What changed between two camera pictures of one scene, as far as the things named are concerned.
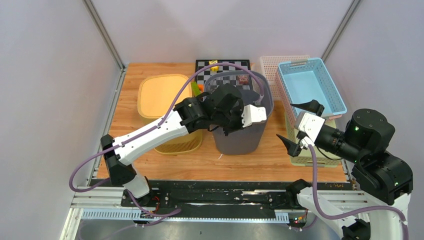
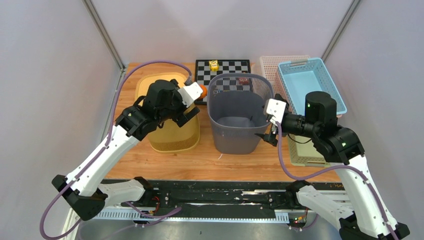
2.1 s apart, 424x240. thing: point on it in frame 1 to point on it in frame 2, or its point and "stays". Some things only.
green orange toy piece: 201,87 stays
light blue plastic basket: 307,79 stays
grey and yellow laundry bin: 257,89 stays
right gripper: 311,105 to 270,138
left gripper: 239,109 to 181,117
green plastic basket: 303,158 stays
